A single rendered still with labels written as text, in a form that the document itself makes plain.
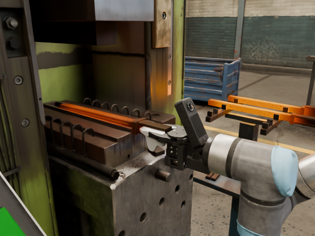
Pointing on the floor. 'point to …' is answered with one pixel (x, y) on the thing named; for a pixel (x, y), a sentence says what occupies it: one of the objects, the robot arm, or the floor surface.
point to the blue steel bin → (211, 78)
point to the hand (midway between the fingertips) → (145, 126)
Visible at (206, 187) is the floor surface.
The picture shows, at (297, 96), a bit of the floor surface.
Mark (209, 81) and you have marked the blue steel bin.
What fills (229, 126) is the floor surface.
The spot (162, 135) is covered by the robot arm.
